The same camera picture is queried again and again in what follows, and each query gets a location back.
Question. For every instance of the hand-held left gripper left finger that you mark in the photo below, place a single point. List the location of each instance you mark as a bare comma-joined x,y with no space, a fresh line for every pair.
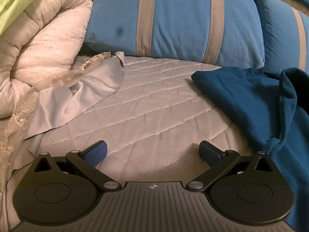
96,154

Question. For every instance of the dark blue sweatshirt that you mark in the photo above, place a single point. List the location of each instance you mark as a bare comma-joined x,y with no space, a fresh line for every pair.
241,96

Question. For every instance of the cream quilted comforter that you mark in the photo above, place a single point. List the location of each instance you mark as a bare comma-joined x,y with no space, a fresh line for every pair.
43,41

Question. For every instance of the grey quilted bedspread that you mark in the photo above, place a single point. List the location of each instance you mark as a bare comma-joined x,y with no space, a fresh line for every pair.
144,101

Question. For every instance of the grey lace-trimmed sheet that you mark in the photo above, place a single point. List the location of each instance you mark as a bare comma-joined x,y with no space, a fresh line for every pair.
84,89

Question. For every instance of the blue grey-striped pillow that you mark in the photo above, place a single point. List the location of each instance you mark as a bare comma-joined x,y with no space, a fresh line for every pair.
277,29
178,19

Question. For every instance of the light green blanket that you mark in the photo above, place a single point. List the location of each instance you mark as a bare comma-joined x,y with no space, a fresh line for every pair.
12,0

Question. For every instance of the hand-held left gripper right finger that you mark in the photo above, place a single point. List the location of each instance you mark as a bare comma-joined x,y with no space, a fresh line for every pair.
207,152

